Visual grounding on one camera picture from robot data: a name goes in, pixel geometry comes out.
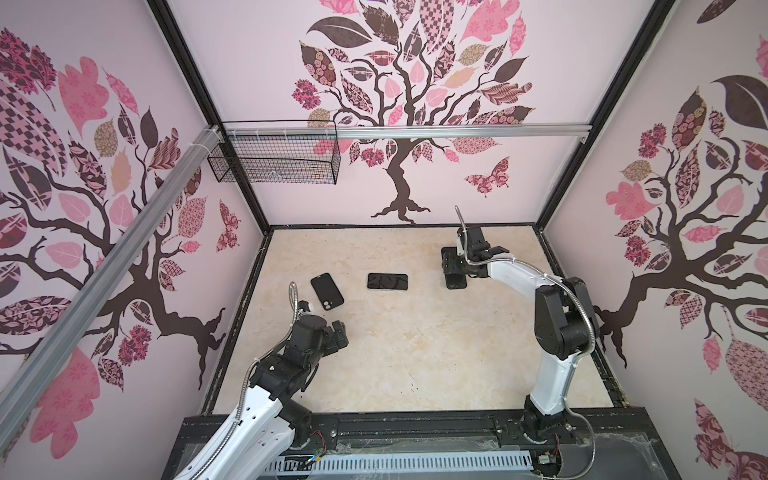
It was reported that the black phone case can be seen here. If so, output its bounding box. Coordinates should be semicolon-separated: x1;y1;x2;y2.
310;273;344;311

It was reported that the black phone case horizontal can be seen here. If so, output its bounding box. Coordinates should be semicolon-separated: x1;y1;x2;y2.
367;273;409;291

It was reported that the black phone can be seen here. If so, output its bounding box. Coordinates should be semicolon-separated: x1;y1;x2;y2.
445;273;467;290

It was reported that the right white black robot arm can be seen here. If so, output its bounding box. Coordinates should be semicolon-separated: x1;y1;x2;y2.
441;226;596;444

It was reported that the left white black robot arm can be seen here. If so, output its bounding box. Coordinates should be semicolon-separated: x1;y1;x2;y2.
175;301;349;479

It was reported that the right metal flexible conduit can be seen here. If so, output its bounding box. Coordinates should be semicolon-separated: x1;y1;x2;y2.
456;222;595;361

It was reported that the aluminium rail back horizontal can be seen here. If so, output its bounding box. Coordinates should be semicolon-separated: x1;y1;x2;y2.
225;123;592;140

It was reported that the black wire basket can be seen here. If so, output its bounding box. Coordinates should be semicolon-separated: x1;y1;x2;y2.
208;120;341;185

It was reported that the white slotted cable duct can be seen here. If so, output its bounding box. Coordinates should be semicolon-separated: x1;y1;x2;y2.
260;451;533;479

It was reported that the aluminium rail left diagonal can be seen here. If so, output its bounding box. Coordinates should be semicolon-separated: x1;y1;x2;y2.
1;125;222;448

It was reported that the black base frame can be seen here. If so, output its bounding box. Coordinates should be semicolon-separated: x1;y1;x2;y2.
160;407;682;480

